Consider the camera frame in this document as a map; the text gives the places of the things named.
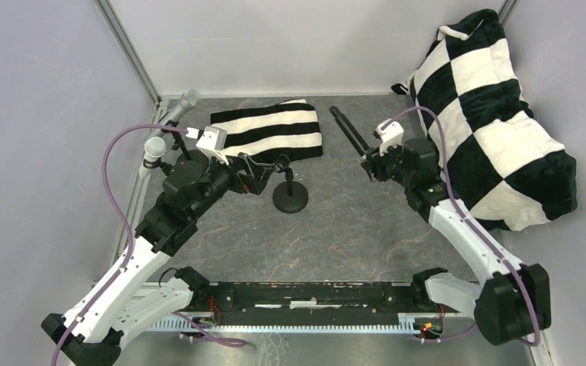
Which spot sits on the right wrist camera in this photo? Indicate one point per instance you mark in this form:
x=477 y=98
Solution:
x=390 y=133

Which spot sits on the black microphone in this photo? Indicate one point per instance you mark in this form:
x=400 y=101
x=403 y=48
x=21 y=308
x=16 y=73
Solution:
x=355 y=138

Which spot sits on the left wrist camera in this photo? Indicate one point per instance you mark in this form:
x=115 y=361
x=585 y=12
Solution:
x=211 y=144

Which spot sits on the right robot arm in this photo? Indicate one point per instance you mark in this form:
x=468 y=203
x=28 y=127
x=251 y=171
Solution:
x=510 y=300

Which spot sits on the silver microphone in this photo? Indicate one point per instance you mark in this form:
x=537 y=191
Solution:
x=186 y=103

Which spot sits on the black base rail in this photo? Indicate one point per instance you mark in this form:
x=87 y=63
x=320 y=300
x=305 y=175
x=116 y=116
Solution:
x=310 y=303

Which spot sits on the black mic stand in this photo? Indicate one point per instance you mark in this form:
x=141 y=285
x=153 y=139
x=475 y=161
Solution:
x=290 y=196
x=179 y=144
x=164 y=166

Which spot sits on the metal corner post left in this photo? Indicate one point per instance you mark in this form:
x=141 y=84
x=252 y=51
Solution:
x=117 y=28

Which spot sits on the striped black white cloth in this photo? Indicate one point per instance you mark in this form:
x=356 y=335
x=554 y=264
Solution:
x=289 y=128

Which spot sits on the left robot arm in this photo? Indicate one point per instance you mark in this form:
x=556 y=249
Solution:
x=108 y=319

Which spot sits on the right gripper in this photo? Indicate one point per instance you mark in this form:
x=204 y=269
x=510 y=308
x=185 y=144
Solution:
x=371 y=160

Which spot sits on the white microphone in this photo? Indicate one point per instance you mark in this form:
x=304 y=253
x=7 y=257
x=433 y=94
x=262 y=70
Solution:
x=153 y=150

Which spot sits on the black mic stand front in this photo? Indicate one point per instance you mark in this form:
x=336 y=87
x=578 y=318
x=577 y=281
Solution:
x=179 y=144

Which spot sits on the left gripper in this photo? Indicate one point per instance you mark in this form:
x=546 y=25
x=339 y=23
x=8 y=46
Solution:
x=242 y=174

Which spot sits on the checkered black white bag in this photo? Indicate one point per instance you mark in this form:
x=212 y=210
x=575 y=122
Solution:
x=504 y=166

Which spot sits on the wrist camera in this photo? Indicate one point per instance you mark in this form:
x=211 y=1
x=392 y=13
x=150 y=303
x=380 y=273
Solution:
x=211 y=144
x=390 y=133

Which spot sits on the black mic stand back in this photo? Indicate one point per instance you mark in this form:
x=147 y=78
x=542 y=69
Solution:
x=164 y=166

